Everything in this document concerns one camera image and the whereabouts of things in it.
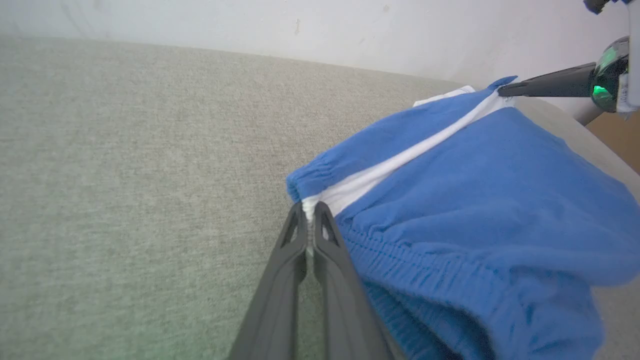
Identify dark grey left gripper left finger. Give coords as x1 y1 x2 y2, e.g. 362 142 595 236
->
227 202 309 360

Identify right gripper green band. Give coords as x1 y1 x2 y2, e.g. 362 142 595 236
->
498 0 640 115

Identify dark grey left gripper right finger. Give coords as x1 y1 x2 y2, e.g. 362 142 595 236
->
312 201 407 360

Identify blue shorts with white stripes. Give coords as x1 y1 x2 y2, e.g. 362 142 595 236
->
286 75 640 360

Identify grey fabric sofa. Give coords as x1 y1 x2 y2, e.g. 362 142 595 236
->
0 34 640 360

